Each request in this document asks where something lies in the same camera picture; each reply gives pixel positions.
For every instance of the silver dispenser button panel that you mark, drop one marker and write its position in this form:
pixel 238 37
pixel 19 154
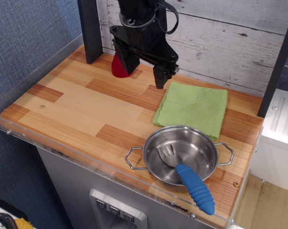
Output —
pixel 111 213

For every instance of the clear acrylic table guard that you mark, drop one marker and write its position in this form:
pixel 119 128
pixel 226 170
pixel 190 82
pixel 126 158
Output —
pixel 93 125

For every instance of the yellow object bottom left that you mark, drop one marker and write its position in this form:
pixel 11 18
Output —
pixel 23 224

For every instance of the stainless steel pot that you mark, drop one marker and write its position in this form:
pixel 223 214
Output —
pixel 194 147

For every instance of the green folded cloth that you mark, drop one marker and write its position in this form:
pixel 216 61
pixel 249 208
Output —
pixel 194 106

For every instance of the white toy sink counter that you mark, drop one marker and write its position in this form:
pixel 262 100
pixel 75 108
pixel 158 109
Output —
pixel 269 161

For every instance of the dark grey post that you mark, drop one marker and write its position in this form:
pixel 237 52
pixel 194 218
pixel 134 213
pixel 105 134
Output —
pixel 90 29
pixel 274 79

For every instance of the blue handled metal fork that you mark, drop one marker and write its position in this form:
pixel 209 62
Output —
pixel 197 189

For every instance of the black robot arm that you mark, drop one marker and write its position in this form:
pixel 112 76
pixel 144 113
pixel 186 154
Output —
pixel 139 14

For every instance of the grey toy cabinet front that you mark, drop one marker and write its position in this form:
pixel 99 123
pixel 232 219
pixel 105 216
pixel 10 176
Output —
pixel 73 183

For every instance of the dark grey right post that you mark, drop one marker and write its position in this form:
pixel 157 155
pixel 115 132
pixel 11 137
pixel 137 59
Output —
pixel 274 79

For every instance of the red toy strawberry food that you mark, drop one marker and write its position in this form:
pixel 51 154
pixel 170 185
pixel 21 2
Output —
pixel 118 69

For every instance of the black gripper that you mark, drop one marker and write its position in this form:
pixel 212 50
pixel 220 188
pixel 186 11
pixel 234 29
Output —
pixel 149 45

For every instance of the dark grey left post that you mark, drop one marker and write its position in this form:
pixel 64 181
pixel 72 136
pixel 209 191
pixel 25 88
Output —
pixel 90 29

